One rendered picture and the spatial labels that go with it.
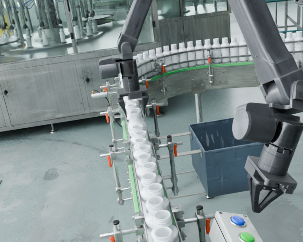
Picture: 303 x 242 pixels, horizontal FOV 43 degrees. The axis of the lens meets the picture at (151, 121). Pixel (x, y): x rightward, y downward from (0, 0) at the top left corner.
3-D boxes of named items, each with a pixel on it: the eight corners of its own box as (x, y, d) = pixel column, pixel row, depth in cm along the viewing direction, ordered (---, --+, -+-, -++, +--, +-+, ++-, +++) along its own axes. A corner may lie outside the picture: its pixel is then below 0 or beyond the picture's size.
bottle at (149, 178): (141, 230, 106) (132, 177, 100) (155, 218, 110) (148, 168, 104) (157, 237, 102) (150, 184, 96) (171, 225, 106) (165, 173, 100)
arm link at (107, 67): (131, 41, 124) (129, 37, 132) (94, 46, 123) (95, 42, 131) (135, 77, 128) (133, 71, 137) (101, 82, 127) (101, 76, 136)
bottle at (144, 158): (162, 208, 114) (155, 159, 108) (142, 211, 114) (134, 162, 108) (160, 197, 120) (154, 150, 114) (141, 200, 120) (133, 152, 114)
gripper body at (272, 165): (263, 187, 71) (277, 151, 69) (244, 163, 80) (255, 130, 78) (295, 192, 72) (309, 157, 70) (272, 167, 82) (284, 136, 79)
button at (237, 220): (228, 219, 88) (230, 213, 88) (240, 220, 89) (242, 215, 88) (233, 226, 85) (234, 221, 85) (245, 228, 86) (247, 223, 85)
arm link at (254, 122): (311, 80, 71) (282, 90, 79) (256, 69, 68) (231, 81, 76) (309, 145, 69) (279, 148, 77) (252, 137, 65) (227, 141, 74)
